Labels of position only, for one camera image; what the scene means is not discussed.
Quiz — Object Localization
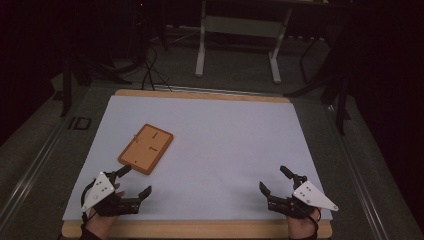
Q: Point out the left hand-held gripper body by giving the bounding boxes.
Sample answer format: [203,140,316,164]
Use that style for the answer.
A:
[81,171,141,217]

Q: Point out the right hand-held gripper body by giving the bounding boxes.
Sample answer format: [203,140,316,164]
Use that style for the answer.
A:
[266,175,340,220]

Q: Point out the wooden picture frame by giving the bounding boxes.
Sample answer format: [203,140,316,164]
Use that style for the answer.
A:
[117,123,175,176]

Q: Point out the person's right hand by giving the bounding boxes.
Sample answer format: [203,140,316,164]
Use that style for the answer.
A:
[286,208,323,240]

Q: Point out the person's left hand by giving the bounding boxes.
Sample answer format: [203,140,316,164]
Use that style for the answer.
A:
[85,182,126,239]

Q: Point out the white table mat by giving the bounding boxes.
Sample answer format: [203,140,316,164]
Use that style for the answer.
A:
[62,94,334,222]

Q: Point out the black metal stand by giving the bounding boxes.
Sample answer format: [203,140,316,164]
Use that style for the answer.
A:
[59,49,134,118]
[284,33,354,136]

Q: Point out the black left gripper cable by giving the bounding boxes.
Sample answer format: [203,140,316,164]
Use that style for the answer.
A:
[80,179,98,234]

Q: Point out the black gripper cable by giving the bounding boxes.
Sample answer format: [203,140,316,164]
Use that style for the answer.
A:
[311,208,323,234]
[80,179,98,234]

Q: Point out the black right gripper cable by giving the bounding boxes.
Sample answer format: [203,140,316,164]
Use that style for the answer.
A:
[311,208,323,234]

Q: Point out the aluminium floor rail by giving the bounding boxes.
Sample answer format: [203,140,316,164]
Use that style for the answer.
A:
[0,111,73,231]
[324,99,391,240]
[146,83,284,98]

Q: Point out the black floor bracket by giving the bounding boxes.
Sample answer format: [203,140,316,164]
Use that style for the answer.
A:
[67,116,93,131]

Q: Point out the black floor cables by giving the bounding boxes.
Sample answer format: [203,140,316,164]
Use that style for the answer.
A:
[141,43,173,93]

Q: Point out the white metal desk frame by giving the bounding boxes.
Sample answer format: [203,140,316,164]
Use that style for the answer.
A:
[194,0,294,84]

